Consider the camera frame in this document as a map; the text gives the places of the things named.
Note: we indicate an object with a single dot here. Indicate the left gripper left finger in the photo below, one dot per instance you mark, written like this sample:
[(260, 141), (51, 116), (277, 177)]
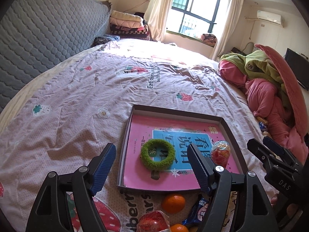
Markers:
[(50, 211)]

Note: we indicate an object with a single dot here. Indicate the red snack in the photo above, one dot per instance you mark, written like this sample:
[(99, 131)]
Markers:
[(155, 221), (220, 153)]

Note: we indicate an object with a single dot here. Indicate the stack of folded blankets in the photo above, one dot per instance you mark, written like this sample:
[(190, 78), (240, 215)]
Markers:
[(127, 25)]

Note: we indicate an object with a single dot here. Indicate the white wall air conditioner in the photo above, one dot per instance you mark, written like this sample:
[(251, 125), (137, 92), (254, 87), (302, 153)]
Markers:
[(270, 17)]

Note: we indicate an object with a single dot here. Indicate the pink and green quilt pile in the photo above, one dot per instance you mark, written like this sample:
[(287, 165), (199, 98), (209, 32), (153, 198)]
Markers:
[(273, 93)]

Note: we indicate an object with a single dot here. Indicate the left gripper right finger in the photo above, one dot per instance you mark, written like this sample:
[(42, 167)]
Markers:
[(253, 211)]

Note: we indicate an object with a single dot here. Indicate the blue Oreo cookie packet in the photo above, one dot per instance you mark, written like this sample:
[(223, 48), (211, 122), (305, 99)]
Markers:
[(197, 212)]

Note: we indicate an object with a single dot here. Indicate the dark framed window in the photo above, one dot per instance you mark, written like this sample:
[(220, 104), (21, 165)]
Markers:
[(190, 17)]

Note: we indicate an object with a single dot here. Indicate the person's right hand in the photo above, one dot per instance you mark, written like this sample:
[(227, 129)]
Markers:
[(274, 199)]

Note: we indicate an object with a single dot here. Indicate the cream left curtain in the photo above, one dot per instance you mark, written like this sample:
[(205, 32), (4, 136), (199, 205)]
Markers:
[(156, 16)]

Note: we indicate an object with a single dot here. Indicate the small blue snack packet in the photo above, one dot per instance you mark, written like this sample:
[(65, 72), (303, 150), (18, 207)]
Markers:
[(262, 127)]

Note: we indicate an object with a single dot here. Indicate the grey quilted headboard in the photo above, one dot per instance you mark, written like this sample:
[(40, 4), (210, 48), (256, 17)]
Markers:
[(37, 35)]

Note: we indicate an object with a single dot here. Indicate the shallow grey cardboard tray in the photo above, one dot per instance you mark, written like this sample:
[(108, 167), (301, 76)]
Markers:
[(180, 129)]

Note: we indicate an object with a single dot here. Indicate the cream curtain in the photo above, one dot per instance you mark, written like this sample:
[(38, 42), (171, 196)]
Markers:
[(233, 15), (156, 16)]

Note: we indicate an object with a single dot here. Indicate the cream right curtain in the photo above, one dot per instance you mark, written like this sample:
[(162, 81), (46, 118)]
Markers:
[(233, 15)]

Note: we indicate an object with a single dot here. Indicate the orange tangerine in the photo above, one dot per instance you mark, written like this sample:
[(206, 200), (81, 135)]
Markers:
[(173, 203), (179, 228)]

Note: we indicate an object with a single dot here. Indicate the pink strawberry print bedsheet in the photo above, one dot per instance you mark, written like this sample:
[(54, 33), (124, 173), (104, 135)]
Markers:
[(82, 104)]

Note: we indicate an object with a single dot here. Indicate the floral cushion on windowsill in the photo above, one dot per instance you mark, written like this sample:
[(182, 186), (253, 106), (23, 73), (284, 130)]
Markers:
[(209, 39)]

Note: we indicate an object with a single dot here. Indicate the yellow wrapped snack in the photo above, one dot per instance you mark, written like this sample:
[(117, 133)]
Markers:
[(259, 119)]

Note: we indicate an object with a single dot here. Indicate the black television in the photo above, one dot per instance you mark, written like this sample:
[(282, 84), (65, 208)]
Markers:
[(299, 66)]

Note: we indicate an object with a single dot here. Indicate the dark clothing by headboard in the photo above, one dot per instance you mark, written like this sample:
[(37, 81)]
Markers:
[(104, 39)]

